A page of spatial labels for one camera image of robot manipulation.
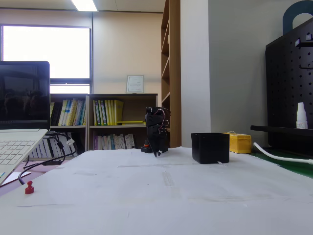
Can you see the white laptop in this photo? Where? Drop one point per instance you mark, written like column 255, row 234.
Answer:
column 22, row 98

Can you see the wide low wooden bookshelf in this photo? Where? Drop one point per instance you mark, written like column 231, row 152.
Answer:
column 137, row 110

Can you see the ceiling light panel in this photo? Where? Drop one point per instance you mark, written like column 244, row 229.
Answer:
column 84, row 5

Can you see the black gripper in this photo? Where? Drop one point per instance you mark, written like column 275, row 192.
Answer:
column 156, row 139

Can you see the yellow cardboard box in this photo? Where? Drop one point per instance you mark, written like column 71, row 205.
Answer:
column 240, row 144

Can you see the teal arch shape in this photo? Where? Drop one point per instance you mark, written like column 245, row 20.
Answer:
column 288, row 17

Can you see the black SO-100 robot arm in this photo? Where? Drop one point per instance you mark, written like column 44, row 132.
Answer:
column 154, row 119

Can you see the flat-lying yellow book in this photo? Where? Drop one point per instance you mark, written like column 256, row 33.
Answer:
column 130, row 122

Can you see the black square container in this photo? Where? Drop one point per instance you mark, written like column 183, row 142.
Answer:
column 210, row 149

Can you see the white flat card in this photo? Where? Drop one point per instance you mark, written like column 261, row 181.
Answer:
column 15, row 177

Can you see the white paper table cover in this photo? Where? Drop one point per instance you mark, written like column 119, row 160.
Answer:
column 146, row 195

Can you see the framed white certificate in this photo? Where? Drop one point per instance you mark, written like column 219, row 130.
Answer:
column 135, row 84

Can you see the narrow low wooden bookshelf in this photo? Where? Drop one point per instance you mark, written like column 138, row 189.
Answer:
column 68, row 127

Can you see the orange black table clamp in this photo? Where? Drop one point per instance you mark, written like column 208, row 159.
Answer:
column 146, row 145

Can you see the white dropper bottle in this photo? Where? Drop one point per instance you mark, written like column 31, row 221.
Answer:
column 301, row 120

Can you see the black USB adapter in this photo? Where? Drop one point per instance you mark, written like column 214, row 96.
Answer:
column 50, row 134

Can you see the window with dark frame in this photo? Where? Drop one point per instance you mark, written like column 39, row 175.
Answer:
column 46, row 51

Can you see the tall wooden bookshelf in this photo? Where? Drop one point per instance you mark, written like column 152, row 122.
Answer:
column 174, row 73

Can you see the small red pawn piece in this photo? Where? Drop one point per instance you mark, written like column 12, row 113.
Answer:
column 29, row 189

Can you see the black pegboard stand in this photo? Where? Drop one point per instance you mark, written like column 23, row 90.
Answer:
column 286, row 85

